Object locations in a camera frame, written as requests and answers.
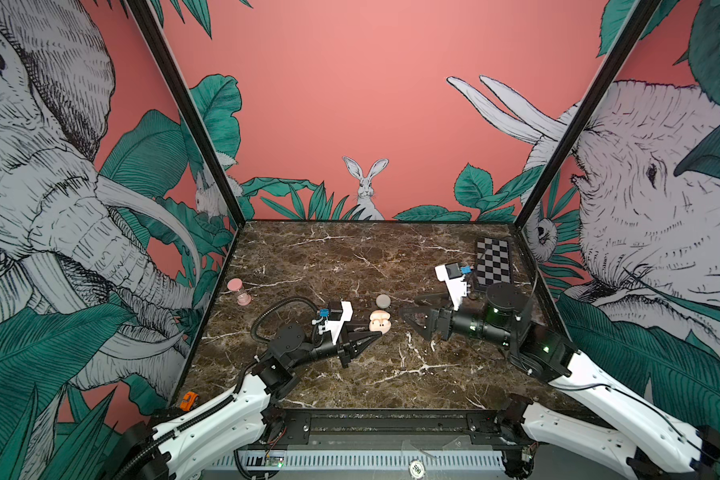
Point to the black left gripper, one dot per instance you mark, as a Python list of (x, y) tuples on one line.
[(347, 346)]

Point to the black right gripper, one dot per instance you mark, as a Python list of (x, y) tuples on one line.
[(444, 317)]

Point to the pink earbud charging case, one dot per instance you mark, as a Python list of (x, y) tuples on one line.
[(380, 321)]

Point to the white round earbud case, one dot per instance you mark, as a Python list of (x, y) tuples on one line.
[(383, 301)]

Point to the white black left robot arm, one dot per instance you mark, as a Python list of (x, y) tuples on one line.
[(181, 448)]

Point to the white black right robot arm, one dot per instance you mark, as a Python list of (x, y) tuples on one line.
[(638, 441)]

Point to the folded black white chessboard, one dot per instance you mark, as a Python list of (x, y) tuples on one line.
[(493, 263)]

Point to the pink sand hourglass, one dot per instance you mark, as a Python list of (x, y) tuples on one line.
[(236, 288)]

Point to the orange clip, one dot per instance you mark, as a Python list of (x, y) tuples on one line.
[(188, 401)]

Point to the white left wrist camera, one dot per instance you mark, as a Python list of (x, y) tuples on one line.
[(330, 321)]

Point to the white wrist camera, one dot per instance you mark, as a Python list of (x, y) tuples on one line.
[(330, 321), (456, 280)]

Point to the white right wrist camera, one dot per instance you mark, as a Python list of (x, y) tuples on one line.
[(456, 280)]

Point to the black front mounting rail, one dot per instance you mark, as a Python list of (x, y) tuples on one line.
[(366, 426)]

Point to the white slotted cable duct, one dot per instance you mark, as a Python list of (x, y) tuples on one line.
[(388, 460)]

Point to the black right corner frame post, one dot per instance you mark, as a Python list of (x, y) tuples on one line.
[(638, 18)]

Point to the black corner frame post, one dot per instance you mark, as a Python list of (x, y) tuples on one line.
[(638, 18), (144, 16)]

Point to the black left corner frame post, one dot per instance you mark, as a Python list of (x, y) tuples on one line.
[(144, 16)]

